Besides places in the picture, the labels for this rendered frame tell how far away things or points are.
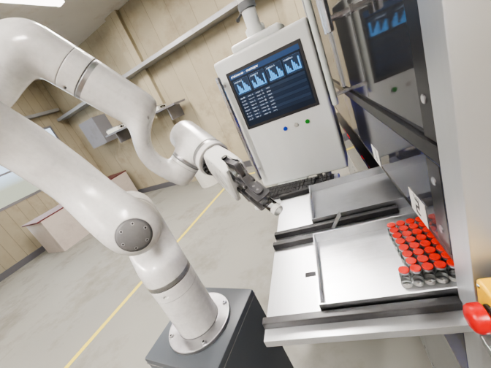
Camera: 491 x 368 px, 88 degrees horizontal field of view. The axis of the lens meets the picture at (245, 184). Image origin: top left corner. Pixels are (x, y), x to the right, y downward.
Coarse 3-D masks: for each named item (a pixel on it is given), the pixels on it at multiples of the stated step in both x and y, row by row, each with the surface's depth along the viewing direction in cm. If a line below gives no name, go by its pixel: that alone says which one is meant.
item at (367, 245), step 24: (408, 216) 70; (336, 240) 77; (360, 240) 73; (384, 240) 69; (336, 264) 69; (360, 264) 66; (384, 264) 63; (336, 288) 62; (360, 288) 59; (384, 288) 57; (408, 288) 55; (432, 288) 53; (456, 288) 48
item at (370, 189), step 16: (352, 176) 103; (368, 176) 102; (384, 176) 98; (320, 192) 107; (336, 192) 102; (352, 192) 97; (368, 192) 93; (384, 192) 89; (320, 208) 96; (336, 208) 92; (352, 208) 88; (368, 208) 81
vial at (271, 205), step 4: (268, 196) 49; (264, 200) 47; (268, 200) 47; (272, 200) 47; (264, 204) 47; (268, 204) 47; (272, 204) 46; (276, 204) 46; (268, 208) 47; (272, 208) 46; (276, 208) 46; (280, 208) 46; (272, 212) 46; (276, 212) 46; (280, 212) 47
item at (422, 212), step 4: (408, 188) 58; (412, 192) 56; (412, 196) 57; (416, 196) 54; (412, 200) 58; (412, 204) 59; (416, 204) 56; (420, 204) 53; (424, 204) 51; (420, 208) 54; (424, 208) 52; (416, 212) 58; (420, 212) 55; (424, 212) 52; (420, 216) 56; (424, 216) 53; (424, 220) 54; (428, 228) 53
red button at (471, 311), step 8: (464, 304) 36; (472, 304) 35; (480, 304) 35; (464, 312) 36; (472, 312) 34; (480, 312) 34; (472, 320) 34; (480, 320) 34; (488, 320) 33; (472, 328) 35; (480, 328) 34; (488, 328) 33
